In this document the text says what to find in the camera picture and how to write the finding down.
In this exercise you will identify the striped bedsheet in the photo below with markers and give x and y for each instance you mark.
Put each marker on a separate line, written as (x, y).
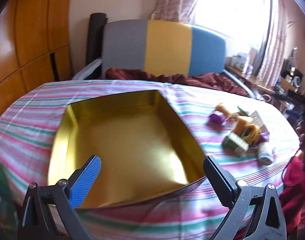
(30, 120)

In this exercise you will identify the gold tin box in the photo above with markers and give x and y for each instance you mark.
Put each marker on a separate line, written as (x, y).
(127, 135)

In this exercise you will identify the tan bread roll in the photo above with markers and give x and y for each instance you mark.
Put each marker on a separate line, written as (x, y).
(242, 125)
(225, 108)

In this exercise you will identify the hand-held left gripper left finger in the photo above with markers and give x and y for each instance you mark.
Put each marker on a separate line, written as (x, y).
(86, 180)

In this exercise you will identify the white carton box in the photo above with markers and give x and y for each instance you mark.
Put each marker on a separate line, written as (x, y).
(238, 61)

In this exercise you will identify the wooden side table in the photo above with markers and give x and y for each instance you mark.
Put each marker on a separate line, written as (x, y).
(250, 81)

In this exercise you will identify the pink patterned curtain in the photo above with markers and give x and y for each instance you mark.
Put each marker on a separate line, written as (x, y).
(271, 42)
(175, 0)

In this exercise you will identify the purple snack packet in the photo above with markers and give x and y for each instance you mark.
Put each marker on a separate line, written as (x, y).
(264, 137)
(217, 118)

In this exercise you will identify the maroon blanket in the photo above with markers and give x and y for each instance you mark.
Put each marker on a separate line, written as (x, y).
(205, 81)

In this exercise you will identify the cluttered desk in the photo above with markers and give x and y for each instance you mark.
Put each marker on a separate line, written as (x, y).
(292, 80)

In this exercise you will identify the white sock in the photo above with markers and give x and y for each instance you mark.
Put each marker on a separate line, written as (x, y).
(265, 153)

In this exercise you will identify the dark green bag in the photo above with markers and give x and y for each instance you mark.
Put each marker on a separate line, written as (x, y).
(0, 177)

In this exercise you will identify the black rolled mat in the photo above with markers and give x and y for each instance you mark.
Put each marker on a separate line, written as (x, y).
(95, 37)

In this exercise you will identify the grey metal bed rail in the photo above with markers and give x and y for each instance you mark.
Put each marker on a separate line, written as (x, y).
(238, 82)

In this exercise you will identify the green white small box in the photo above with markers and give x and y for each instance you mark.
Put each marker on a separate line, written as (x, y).
(235, 143)

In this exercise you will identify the wooden wardrobe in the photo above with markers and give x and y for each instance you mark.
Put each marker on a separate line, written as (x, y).
(30, 30)

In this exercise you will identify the white padded bed rail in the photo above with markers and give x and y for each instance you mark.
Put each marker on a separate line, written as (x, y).
(88, 70)

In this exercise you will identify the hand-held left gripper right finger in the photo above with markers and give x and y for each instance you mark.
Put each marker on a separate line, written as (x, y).
(218, 180)

